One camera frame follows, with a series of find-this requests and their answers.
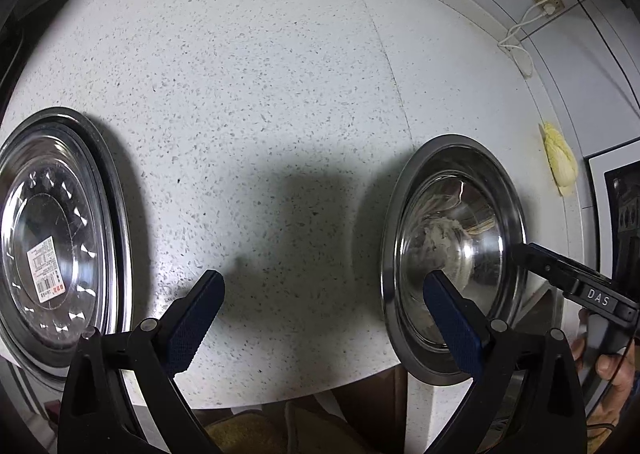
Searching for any yellow cloth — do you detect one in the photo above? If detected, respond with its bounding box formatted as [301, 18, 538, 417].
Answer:
[538, 121, 578, 197]

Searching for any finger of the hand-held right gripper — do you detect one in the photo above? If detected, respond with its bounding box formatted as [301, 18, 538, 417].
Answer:
[509, 242, 583, 296]

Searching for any steel bowl with residue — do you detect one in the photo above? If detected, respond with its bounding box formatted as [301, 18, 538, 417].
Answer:
[397, 164, 526, 351]

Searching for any shiny steel bowl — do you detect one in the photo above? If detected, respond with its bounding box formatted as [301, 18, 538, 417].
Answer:
[381, 134, 530, 388]

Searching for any small labelled steel plate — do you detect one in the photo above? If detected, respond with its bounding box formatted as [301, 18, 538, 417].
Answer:
[0, 134, 118, 352]

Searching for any person's right hand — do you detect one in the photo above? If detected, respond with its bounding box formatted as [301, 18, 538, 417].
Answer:
[570, 308, 637, 417]

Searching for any white appliance with dark panel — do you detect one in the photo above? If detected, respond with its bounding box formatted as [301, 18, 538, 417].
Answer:
[587, 137, 640, 430]

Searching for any white cable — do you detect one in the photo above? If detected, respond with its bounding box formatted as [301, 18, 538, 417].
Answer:
[497, 0, 586, 78]

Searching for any large steel plate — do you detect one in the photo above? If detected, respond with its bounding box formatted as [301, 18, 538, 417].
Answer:
[0, 107, 135, 385]

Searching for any black cable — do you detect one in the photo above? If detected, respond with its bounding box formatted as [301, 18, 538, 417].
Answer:
[569, 0, 640, 115]

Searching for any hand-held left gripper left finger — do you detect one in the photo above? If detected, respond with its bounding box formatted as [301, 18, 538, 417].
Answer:
[57, 270, 226, 454]

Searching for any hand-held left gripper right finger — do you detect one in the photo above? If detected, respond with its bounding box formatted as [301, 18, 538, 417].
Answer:
[422, 270, 587, 454]

